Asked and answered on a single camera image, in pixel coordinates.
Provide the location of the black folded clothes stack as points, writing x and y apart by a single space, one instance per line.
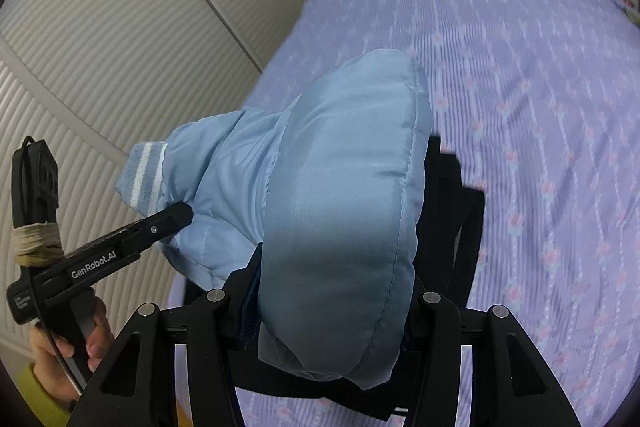
455 207

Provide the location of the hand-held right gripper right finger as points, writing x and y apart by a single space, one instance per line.
440 332

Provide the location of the light blue padded pants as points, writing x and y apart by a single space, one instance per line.
330 187

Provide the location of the bed with purple cover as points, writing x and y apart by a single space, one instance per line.
525 107

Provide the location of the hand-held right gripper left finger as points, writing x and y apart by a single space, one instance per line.
200 322

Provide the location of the person's left forearm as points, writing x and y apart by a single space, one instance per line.
40 399

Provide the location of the person's left hand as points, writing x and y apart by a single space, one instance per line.
52 357

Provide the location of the white ribbed wardrobe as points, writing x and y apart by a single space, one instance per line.
125 32

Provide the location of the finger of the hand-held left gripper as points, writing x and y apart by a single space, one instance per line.
167 222

